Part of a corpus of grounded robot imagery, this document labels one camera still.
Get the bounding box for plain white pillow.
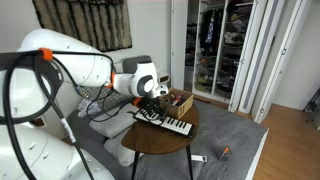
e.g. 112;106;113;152
89;103;140;140
103;127;145;168

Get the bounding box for white nightstand with drawer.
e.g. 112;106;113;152
159;73;171;88

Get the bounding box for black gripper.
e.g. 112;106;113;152
137;97;165;123

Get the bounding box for grey checked pillow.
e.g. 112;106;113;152
84;85;132;114

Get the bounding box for black white keys keyboard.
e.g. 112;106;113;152
132;109;195;138

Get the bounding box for grey upholstered headboard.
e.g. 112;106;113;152
122;54;153;75

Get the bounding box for dark hanging clothes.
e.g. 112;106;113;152
201;7;225;57

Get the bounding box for open cardboard box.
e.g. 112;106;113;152
159;87;195;120

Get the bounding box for white narrow closet door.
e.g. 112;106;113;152
170;0;189;91

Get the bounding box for white closet shelf unit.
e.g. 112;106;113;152
183;0;255;100

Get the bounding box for blue patterned hanging shirt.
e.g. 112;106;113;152
205;19;215;45

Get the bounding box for crumpled light blue cloth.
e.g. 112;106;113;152
77;97;103;119

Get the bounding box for small dark gadget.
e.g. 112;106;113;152
218;146;233;161

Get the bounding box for round wooden side table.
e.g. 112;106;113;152
121;103;200;180

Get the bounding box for orange cable clip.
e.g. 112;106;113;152
37;47;54;62

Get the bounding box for shaggy brown wall rug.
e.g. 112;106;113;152
31;0;133;53

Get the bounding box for grey upholstered bed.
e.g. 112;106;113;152
67;99;270;180

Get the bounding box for white folding closet door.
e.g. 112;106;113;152
228;0;315;124

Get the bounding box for small white remote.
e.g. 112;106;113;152
190;154;208;163

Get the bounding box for red black items in box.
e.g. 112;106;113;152
165;93;186;107

